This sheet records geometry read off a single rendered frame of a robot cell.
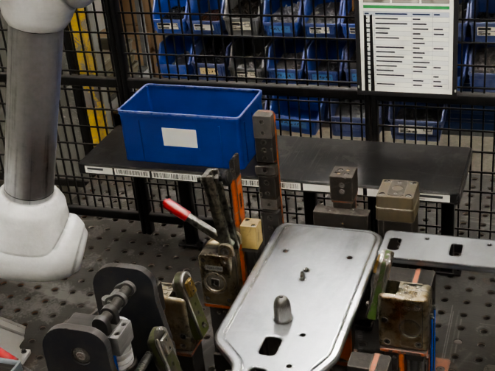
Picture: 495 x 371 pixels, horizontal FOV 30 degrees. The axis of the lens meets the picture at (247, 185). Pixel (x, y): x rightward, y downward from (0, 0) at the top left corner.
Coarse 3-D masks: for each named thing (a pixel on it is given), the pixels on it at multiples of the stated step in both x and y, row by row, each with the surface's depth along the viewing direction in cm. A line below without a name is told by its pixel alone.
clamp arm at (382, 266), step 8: (384, 256) 158; (392, 256) 159; (376, 264) 159; (384, 264) 158; (376, 272) 159; (384, 272) 159; (376, 280) 160; (384, 280) 160; (376, 288) 161; (384, 288) 160; (376, 296) 162; (368, 304) 165; (376, 304) 162; (368, 312) 164; (376, 312) 163
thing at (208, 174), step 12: (216, 168) 171; (204, 180) 169; (216, 180) 169; (228, 180) 168; (216, 192) 169; (216, 204) 170; (216, 216) 172; (228, 216) 174; (216, 228) 173; (228, 228) 176; (228, 240) 173
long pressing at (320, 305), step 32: (288, 224) 192; (288, 256) 182; (320, 256) 181; (352, 256) 180; (256, 288) 173; (288, 288) 172; (320, 288) 171; (352, 288) 170; (224, 320) 165; (256, 320) 164; (320, 320) 163; (352, 320) 163; (224, 352) 157; (256, 352) 156; (288, 352) 156; (320, 352) 155
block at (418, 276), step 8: (392, 272) 177; (400, 272) 177; (408, 272) 177; (416, 272) 176; (424, 272) 176; (432, 272) 176; (400, 280) 175; (408, 280) 174; (416, 280) 174; (424, 280) 174; (432, 280) 174; (432, 288) 174; (432, 296) 175; (432, 304) 176; (432, 312) 177
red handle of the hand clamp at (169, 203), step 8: (168, 200) 175; (168, 208) 175; (176, 208) 175; (184, 208) 176; (184, 216) 175; (192, 216) 176; (192, 224) 176; (200, 224) 175; (208, 232) 175; (216, 232) 176; (216, 240) 176; (232, 240) 176
